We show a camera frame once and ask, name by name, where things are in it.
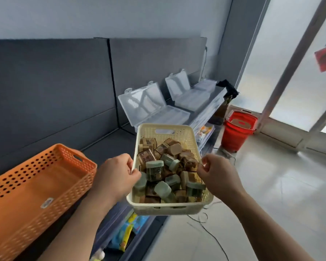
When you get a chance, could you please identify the orange snack packet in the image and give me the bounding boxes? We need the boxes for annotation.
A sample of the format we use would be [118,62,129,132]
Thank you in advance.
[197,124,215,144]

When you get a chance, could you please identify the orange plastic basket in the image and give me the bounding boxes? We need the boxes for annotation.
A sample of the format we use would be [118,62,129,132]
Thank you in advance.
[0,144,98,261]

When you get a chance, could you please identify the dark grey shelf unit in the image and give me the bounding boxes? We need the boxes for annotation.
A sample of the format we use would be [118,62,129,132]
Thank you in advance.
[0,37,229,261]

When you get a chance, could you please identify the blue yellow snack packet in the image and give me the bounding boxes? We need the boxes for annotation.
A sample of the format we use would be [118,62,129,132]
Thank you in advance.
[108,213,150,252]

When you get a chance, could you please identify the red shopping basket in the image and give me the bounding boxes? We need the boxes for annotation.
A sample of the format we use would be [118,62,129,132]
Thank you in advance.
[221,110,258,153]

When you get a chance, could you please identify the person's left hand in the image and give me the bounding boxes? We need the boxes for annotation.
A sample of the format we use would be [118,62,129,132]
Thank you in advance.
[94,153,142,201]

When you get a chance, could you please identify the closed clear plastic case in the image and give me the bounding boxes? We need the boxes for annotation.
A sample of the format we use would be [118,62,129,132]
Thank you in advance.
[193,79,217,93]

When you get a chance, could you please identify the person's right hand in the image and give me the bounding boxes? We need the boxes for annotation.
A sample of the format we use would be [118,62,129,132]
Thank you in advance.
[196,153,247,201]

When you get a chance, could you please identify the person's left forearm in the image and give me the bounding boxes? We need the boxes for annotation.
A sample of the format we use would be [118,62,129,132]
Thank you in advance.
[37,187,125,261]

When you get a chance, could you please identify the pile of small lidded jars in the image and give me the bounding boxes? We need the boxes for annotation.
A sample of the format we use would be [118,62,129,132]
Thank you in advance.
[133,137,207,204]

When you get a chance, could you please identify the large open clear plastic case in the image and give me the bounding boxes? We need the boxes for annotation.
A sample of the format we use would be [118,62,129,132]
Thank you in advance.
[118,81,191,133]

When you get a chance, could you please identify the metal window frame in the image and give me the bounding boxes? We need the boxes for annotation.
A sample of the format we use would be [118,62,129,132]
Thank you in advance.
[257,0,326,158]

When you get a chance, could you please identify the small open clear plastic case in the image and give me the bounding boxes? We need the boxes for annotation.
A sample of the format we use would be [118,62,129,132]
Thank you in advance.
[165,69,216,112]

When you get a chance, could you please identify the thin black floor cable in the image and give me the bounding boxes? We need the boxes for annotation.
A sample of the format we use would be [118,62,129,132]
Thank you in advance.
[187,205,232,261]

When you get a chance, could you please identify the cream plastic basket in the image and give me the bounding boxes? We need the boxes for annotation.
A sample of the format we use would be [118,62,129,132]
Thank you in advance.
[126,123,214,216]

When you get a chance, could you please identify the person's right forearm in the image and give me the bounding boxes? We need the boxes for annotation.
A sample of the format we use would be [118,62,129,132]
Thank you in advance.
[221,189,315,261]

